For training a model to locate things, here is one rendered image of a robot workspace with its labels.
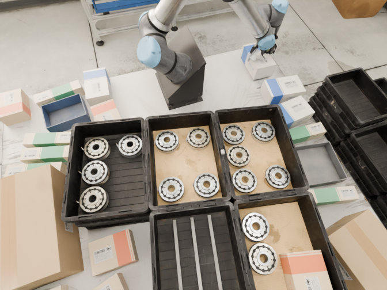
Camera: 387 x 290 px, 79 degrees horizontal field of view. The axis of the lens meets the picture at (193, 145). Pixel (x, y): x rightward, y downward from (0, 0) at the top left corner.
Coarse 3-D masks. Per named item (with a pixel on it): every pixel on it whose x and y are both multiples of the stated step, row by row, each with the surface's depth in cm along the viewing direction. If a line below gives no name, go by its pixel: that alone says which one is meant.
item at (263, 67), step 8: (248, 48) 138; (240, 56) 147; (256, 56) 135; (264, 56) 135; (248, 64) 140; (256, 64) 132; (264, 64) 132; (272, 64) 133; (256, 72) 134; (264, 72) 136; (272, 72) 138
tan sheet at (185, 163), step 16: (208, 128) 110; (208, 144) 106; (160, 160) 102; (176, 160) 102; (192, 160) 102; (208, 160) 102; (160, 176) 99; (176, 176) 99; (192, 176) 99; (192, 192) 96
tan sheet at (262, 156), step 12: (264, 120) 113; (252, 144) 107; (264, 144) 107; (276, 144) 107; (252, 156) 104; (264, 156) 104; (276, 156) 104; (252, 168) 101; (264, 168) 101; (252, 192) 96
